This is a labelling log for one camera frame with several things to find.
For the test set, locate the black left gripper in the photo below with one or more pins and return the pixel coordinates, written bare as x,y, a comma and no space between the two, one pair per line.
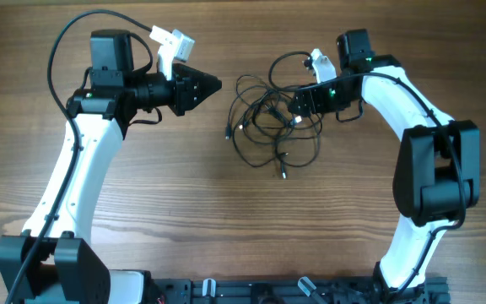
185,79

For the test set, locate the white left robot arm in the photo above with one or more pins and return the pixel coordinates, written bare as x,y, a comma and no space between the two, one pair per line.
51,260

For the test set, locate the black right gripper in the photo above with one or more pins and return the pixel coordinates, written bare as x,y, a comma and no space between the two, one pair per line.
306,100

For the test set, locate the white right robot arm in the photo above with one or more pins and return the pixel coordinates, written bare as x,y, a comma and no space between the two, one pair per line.
437,175

